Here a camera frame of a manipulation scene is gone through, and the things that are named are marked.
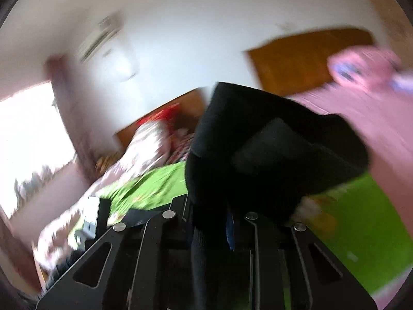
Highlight white air conditioner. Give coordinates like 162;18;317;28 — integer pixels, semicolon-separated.
78;13;123;64

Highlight pink curtain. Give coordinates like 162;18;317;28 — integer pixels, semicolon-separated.
44;55;98;184

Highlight green cartoon bed sheet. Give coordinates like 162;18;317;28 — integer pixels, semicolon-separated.
78;162;412;303

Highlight pink blanket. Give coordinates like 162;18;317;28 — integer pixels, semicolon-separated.
289;85;412;233

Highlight pink floral quilt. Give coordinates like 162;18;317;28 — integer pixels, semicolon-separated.
33;119;171;273

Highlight near wooden headboard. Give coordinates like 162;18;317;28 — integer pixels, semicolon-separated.
247;27;376;97

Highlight black pants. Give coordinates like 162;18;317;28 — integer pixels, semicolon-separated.
185;83;369;309

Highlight window with bars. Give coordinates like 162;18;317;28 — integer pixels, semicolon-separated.
1;82;76;217

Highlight far wooden headboard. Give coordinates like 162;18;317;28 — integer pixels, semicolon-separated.
114;88;207;151

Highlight pink cartoon pillow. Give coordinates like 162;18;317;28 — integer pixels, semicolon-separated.
327;45;412;92

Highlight red pillow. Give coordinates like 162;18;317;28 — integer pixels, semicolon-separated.
135;103;180;131

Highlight wooden headboard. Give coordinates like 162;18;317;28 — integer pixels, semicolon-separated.
114;88;207;151
247;27;376;97

